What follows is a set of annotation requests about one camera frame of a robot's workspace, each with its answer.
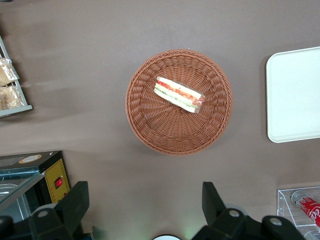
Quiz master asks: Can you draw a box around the round brown wicker basket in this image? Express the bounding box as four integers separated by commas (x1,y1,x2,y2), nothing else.
124,48,234,157

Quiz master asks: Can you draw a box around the steel food pan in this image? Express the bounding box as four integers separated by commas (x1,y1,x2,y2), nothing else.
0,183,32,222

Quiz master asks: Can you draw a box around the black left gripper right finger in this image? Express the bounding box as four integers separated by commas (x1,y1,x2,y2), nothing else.
192,181,251,240

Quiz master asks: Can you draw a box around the triangle sandwich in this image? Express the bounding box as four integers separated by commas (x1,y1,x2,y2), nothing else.
153,76,206,115

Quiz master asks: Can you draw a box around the red cola bottle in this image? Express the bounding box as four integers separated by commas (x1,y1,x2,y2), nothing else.
290,189,320,224

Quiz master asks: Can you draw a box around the black food warmer yellow panel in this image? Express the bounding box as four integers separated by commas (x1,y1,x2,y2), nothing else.
0,150,72,222

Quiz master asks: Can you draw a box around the cream plastic tray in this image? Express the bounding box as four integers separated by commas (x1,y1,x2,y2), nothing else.
265,46,320,144

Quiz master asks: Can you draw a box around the clear acrylic bottle rack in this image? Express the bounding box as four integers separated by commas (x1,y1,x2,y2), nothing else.
276,186,320,240

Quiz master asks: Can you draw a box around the clear bag of beige snacks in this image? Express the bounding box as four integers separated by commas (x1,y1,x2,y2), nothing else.
0,57,20,86
0,85,27,111

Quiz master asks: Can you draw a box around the grey wire snack rack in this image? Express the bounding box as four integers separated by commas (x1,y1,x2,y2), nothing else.
0,34,34,118

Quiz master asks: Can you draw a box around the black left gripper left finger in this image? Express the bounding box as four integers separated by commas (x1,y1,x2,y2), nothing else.
28,180,90,240

